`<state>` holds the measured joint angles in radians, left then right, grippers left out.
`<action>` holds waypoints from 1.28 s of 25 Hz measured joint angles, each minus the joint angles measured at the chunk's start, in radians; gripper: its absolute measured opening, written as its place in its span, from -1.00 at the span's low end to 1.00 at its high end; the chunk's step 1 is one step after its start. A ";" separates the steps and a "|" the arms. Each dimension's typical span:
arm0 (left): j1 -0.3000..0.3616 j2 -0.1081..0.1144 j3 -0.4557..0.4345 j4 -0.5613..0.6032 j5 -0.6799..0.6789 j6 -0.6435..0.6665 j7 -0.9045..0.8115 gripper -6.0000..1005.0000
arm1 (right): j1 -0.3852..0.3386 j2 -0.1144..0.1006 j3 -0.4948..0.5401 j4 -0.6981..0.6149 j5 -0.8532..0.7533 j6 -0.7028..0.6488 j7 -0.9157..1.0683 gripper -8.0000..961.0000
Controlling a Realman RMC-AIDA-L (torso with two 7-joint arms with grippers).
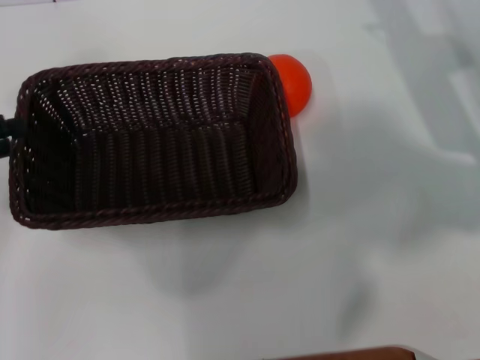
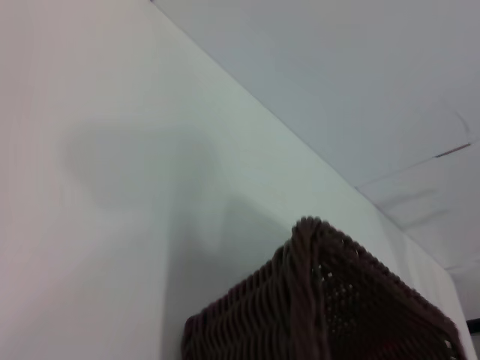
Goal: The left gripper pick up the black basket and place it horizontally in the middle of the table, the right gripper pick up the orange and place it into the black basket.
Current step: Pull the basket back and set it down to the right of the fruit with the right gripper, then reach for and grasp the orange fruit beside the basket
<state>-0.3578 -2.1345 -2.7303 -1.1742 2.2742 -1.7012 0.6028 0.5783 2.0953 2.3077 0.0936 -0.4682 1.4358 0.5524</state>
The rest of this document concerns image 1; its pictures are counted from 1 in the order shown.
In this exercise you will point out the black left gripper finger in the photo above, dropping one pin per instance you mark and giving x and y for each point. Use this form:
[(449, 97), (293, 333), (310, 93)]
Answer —
[(4, 147), (6, 125)]

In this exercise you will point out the dark brown woven basket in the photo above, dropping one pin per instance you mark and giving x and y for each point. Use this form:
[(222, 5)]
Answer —
[(157, 157)]

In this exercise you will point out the orange round fruit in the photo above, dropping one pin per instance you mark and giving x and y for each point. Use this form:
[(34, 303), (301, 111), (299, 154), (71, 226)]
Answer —
[(296, 84)]

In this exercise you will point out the white tablecloth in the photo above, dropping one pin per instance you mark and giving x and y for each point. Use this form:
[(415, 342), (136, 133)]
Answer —
[(337, 240)]

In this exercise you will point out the brown wooden edge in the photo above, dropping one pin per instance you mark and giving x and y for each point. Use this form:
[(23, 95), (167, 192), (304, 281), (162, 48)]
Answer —
[(352, 354)]

